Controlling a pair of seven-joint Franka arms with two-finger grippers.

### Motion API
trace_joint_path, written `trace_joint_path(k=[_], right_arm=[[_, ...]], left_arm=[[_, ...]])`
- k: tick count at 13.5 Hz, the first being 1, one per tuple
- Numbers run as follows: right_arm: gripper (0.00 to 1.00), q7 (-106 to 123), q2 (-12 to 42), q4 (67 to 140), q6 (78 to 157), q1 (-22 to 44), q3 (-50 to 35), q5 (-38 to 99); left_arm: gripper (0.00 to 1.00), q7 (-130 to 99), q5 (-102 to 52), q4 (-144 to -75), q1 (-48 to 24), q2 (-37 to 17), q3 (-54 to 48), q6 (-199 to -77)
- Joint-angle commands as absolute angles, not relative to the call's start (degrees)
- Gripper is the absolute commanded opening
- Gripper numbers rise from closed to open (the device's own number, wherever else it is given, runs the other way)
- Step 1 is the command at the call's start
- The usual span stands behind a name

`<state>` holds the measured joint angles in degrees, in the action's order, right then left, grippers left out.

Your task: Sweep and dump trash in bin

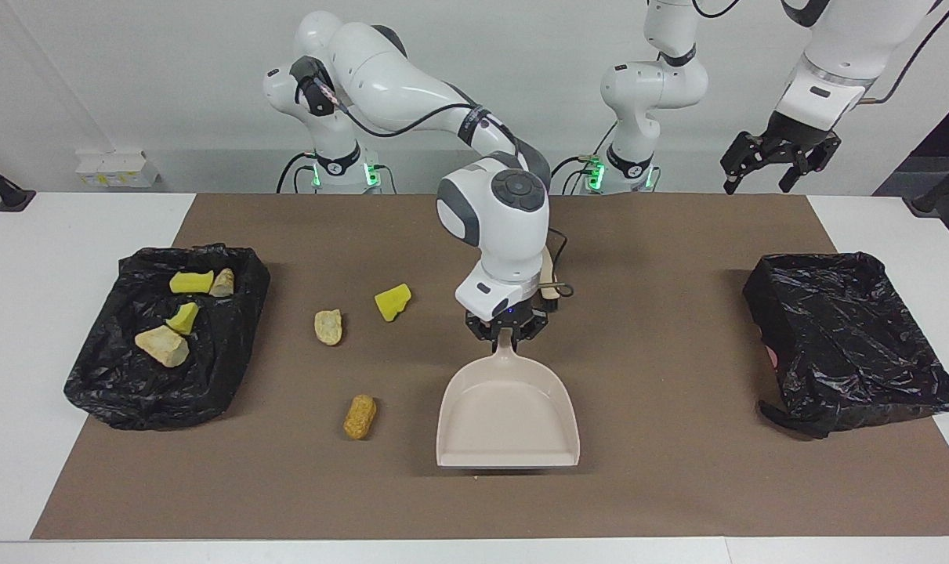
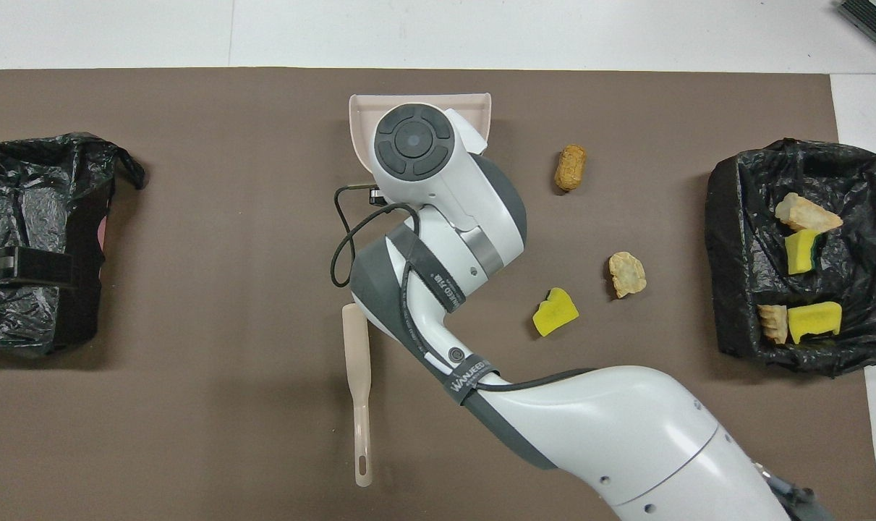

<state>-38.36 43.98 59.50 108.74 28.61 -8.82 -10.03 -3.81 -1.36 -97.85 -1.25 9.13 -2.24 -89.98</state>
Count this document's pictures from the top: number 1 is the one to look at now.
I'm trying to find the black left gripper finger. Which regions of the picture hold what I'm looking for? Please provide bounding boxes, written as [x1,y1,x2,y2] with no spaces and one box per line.
[778,133,842,193]
[719,132,773,195]

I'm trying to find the beige brush black bristles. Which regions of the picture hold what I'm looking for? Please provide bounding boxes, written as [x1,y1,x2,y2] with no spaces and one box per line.
[538,247,563,302]

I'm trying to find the beige plastic dustpan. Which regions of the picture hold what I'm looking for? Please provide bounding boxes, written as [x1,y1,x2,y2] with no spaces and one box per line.
[435,327,581,469]

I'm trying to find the boot shaped yellow sponge piece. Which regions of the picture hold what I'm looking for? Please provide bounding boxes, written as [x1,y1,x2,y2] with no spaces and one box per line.
[168,269,216,295]

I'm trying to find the yellow sponge piece green layer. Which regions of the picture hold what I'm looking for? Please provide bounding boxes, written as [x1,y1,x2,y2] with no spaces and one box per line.
[165,301,201,337]

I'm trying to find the large pale foam chunk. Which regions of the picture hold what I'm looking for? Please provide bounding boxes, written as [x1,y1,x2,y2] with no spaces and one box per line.
[134,324,190,369]

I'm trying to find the black bag bin showing pink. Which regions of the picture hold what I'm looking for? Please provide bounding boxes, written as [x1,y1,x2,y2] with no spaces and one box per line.
[742,251,949,439]

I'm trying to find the black bag lined bin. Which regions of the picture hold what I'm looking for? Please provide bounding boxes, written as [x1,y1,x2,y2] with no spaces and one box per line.
[63,243,272,432]

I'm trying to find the yellow sponge wedge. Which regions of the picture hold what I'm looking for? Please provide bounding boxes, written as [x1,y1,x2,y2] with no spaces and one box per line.
[374,283,413,324]

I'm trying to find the black tripod leg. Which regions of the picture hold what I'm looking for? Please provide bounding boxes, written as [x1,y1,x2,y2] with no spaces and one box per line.
[905,153,949,217]
[0,149,37,213]

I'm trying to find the small pale foam chunk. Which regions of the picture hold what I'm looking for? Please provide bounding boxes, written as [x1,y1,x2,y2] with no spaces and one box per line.
[313,309,344,347]

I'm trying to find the brown paper table mat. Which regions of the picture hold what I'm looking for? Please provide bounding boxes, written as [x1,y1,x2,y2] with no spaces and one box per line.
[31,193,949,541]

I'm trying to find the white box on table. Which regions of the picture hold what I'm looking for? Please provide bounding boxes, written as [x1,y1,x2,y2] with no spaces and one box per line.
[75,151,161,190]

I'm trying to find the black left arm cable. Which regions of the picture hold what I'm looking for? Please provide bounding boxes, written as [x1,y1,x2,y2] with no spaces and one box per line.
[694,0,949,104]

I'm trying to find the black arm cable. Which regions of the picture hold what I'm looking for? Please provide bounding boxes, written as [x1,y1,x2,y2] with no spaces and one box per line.
[694,0,949,104]
[317,74,577,298]

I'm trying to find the black base cable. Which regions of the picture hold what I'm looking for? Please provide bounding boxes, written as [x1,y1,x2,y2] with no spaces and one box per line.
[542,155,600,195]
[277,153,318,194]

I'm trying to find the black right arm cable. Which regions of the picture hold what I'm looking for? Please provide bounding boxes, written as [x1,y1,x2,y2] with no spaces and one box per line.
[317,74,577,298]

